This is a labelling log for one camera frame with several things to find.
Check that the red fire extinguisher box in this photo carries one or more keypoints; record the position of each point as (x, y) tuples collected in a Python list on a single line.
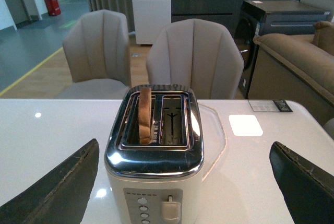
[(53, 7)]

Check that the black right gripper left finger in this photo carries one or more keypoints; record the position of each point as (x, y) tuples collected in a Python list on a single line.
[(62, 195)]

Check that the tan sofa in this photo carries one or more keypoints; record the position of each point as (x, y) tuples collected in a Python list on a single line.
[(297, 68)]

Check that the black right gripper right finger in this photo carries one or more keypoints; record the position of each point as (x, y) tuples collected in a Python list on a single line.
[(306, 188)]

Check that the beige chair right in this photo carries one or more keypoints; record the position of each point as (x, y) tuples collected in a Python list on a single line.
[(198, 54)]

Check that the beige chair left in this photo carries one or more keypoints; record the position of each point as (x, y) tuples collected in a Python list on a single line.
[(97, 53)]

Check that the black washing machine appliance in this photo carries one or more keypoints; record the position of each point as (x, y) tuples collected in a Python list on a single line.
[(263, 17)]

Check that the beige chair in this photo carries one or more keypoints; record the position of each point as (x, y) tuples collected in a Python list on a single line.
[(198, 54), (97, 53)]

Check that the white chrome two-slot toaster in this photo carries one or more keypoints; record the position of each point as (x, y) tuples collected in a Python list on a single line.
[(159, 182)]

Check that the label sticker on table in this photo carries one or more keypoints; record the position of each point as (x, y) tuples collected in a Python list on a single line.
[(269, 105)]

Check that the slice of bread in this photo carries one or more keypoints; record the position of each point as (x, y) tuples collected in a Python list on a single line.
[(144, 115)]

